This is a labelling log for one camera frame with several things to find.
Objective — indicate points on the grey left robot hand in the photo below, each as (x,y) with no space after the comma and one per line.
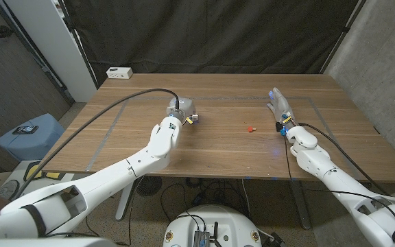
(182,107)

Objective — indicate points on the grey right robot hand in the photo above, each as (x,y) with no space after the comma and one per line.
(281,104)

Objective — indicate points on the red headed wooden screw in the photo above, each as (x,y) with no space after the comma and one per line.
(250,129)

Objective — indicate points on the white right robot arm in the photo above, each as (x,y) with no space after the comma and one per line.
(324,168)

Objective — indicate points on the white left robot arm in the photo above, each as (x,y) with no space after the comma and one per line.
(142,161)

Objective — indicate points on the white power strip box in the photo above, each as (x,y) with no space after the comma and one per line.
(119,73)

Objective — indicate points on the black backdrop curtain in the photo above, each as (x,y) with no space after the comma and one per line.
(211,34)

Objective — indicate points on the black backdrop stand pole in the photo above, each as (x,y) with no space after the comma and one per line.
(346,29)
(78,41)

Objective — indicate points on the grey table leg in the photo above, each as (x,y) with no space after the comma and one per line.
(302,212)

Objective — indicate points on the white table leg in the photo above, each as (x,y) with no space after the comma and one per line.
(122,209)

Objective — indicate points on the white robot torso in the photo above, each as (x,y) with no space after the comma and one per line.
(231,226)

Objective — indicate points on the black plug beside torso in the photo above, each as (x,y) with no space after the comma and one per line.
(275,240)

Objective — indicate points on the blue plastic stool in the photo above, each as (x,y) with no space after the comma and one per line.
(29,144)

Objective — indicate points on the black smartphone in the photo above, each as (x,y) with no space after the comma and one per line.
(25,129)

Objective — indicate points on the white board yellow black marking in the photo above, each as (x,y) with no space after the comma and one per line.
(34,171)

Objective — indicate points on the grey sneaker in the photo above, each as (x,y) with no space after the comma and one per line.
(9,190)

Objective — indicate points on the black metal rail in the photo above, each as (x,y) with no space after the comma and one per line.
(46,70)

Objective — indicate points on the white wall panel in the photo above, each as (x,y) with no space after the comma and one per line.
(53,44)

